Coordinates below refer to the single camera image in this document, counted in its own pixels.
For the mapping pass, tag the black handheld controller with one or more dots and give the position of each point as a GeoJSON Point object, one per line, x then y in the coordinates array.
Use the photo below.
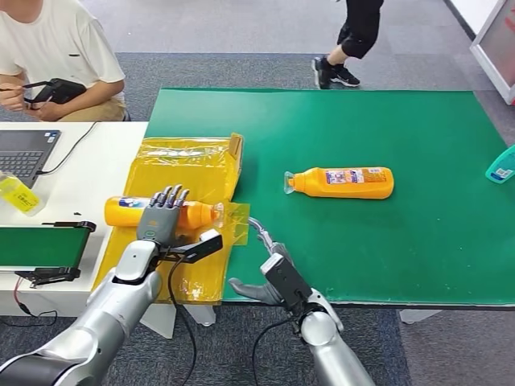
{"type": "Point", "coordinates": [60, 90]}

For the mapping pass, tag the white table leg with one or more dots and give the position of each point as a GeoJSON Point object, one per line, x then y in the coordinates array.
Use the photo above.
{"type": "Point", "coordinates": [157, 319]}
{"type": "Point", "coordinates": [420, 316]}

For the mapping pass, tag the person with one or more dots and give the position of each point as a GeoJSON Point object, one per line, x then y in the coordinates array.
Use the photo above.
{"type": "Point", "coordinates": [362, 26]}
{"type": "Point", "coordinates": [52, 37]}

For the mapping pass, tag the white desk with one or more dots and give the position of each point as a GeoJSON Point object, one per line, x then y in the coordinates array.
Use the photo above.
{"type": "Point", "coordinates": [92, 176]}

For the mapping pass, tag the yellow-taped cardboard box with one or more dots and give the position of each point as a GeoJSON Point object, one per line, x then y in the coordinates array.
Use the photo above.
{"type": "Point", "coordinates": [181, 170]}

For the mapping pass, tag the orange detergent bottle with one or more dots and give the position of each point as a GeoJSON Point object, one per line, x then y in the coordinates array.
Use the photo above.
{"type": "Point", "coordinates": [124, 213]}
{"type": "Point", "coordinates": [313, 184]}

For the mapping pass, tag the person's left hand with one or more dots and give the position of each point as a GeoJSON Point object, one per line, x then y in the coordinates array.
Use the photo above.
{"type": "Point", "coordinates": [48, 112]}

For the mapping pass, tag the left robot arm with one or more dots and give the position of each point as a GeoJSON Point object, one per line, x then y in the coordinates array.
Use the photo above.
{"type": "Point", "coordinates": [100, 325]}

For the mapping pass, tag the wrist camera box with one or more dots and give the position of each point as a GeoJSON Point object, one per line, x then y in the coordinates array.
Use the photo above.
{"type": "Point", "coordinates": [288, 285]}
{"type": "Point", "coordinates": [205, 244]}

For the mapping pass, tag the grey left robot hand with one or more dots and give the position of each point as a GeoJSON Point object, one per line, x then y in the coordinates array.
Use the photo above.
{"type": "Point", "coordinates": [157, 224]}

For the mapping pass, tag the teal plastic bottle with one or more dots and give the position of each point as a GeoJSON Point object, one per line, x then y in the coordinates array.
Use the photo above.
{"type": "Point", "coordinates": [503, 165]}

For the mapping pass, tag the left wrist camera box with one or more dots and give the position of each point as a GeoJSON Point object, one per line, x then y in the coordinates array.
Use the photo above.
{"type": "Point", "coordinates": [205, 244]}

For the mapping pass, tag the green panel in black holder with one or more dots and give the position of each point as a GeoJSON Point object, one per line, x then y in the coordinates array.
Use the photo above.
{"type": "Point", "coordinates": [40, 248]}

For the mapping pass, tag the clear bottle with yellow label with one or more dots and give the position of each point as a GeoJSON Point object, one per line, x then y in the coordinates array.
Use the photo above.
{"type": "Point", "coordinates": [20, 198]}

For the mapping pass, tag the person's right hand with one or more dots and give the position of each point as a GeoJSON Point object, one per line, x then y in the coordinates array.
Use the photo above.
{"type": "Point", "coordinates": [12, 97]}

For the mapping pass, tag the grey laptop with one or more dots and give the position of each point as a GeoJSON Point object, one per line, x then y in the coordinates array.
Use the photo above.
{"type": "Point", "coordinates": [24, 154]}

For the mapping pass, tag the white framed board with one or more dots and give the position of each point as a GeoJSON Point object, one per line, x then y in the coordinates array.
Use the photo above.
{"type": "Point", "coordinates": [503, 48]}

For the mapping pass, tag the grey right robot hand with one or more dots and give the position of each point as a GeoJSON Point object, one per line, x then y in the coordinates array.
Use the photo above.
{"type": "Point", "coordinates": [251, 293]}

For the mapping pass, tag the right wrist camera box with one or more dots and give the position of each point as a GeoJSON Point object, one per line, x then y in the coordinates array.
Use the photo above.
{"type": "Point", "coordinates": [288, 285]}

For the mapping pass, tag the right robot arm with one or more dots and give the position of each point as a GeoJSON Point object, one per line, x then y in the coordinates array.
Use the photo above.
{"type": "Point", "coordinates": [334, 351]}

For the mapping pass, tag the green table mat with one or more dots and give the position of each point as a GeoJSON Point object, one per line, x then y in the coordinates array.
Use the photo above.
{"type": "Point", "coordinates": [362, 255]}

